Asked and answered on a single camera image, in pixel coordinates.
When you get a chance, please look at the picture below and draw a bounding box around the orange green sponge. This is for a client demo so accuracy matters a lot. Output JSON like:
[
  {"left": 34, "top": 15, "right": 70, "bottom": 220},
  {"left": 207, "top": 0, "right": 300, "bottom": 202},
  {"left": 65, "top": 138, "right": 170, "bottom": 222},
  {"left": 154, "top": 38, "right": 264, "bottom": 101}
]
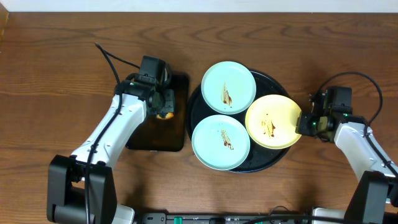
[{"left": 156, "top": 113, "right": 174, "bottom": 120}]

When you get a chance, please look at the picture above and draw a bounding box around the yellow plate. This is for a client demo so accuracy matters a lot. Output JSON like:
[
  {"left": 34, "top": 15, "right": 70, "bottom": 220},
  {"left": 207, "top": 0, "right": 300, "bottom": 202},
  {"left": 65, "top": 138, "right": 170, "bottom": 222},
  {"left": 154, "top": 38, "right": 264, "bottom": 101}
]
[{"left": 245, "top": 95, "right": 302, "bottom": 150}]

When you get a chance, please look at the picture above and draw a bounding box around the mint green plate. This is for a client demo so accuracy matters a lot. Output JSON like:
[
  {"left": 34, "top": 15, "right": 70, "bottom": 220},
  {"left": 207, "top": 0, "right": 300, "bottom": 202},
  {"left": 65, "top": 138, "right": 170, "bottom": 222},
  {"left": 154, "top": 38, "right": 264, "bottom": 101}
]
[
  {"left": 191, "top": 114, "right": 251, "bottom": 170},
  {"left": 201, "top": 61, "right": 256, "bottom": 114}
]

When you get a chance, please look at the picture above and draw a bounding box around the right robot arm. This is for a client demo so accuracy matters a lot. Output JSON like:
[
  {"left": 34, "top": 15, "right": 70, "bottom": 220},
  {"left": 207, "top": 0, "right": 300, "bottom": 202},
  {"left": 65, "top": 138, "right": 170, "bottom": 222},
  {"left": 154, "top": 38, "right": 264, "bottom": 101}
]
[{"left": 296, "top": 113, "right": 397, "bottom": 223}]

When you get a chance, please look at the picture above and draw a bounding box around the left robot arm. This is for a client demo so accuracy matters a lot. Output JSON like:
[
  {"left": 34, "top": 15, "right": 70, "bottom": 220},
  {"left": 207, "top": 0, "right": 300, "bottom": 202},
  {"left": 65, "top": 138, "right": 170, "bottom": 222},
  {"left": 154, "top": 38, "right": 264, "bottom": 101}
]
[{"left": 47, "top": 80, "right": 175, "bottom": 223}]

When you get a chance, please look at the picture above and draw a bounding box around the black rectangular tray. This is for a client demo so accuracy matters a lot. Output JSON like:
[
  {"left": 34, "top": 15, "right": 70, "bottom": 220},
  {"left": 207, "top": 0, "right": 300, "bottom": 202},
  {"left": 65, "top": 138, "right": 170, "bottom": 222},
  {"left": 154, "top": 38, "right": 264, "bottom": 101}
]
[{"left": 126, "top": 72, "right": 189, "bottom": 152}]

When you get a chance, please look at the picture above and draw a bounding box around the black round tray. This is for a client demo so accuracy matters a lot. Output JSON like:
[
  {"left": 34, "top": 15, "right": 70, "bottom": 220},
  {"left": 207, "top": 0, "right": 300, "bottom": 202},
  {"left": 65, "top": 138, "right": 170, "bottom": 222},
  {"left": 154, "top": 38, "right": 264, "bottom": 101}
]
[{"left": 185, "top": 70, "right": 289, "bottom": 173}]

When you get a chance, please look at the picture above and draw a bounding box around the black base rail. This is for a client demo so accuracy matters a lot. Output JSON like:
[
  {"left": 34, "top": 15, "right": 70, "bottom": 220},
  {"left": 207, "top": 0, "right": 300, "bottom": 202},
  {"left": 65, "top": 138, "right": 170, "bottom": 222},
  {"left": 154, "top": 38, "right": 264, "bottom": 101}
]
[{"left": 136, "top": 211, "right": 315, "bottom": 224}]

